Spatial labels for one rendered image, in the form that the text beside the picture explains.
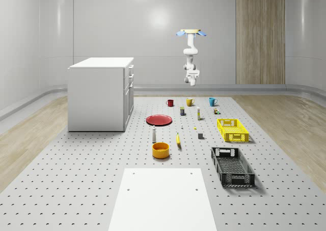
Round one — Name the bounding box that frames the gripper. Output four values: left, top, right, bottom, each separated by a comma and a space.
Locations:
186, 70, 201, 87

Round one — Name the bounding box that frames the red plate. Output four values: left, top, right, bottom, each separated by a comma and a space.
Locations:
146, 114, 173, 127

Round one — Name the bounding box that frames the yellow basket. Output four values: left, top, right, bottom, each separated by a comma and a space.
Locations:
216, 118, 250, 143

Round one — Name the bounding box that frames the yellow bowl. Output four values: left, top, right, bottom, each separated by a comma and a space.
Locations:
152, 142, 170, 160

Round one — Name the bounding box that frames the white cabinet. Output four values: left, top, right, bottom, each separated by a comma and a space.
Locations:
67, 57, 135, 133

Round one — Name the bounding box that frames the dark grey basket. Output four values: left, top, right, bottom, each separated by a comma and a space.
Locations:
210, 147, 256, 189

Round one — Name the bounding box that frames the white board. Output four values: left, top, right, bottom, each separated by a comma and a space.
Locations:
107, 168, 218, 231

